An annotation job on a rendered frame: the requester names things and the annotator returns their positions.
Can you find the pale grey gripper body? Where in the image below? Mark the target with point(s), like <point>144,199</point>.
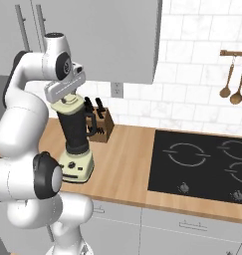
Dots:
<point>64,87</point>

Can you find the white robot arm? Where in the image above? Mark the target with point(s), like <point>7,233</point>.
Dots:
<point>21,132</point>

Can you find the cream blender lid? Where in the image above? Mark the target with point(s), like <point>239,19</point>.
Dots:
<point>67,106</point>

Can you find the cream blender with black jar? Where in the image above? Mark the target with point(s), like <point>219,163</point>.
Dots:
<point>74,132</point>

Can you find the brown wooden knife block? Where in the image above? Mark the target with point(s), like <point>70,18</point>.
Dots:
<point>105,127</point>

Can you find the narrow grey drawer front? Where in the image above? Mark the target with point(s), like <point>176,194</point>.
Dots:
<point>122,212</point>

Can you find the black hob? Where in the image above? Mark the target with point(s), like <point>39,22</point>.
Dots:
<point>198,166</point>

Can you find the grey hob knob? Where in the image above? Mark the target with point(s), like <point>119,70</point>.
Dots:
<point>184,188</point>
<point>238,195</point>

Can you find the narrow grey base cupboard door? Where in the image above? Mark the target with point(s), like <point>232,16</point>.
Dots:
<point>112,239</point>

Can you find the wooden hanging spoon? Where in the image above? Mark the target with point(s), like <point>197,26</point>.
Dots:
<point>237,96</point>
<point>225,90</point>

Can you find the wide grey drawer front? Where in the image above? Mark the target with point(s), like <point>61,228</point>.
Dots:
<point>192,220</point>

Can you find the wide grey base cupboard door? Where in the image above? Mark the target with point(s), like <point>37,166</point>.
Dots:
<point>185,244</point>

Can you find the grey wall socket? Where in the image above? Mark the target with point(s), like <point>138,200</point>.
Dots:
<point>117,90</point>

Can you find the wooden wall rail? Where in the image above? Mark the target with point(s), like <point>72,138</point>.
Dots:
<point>233,52</point>

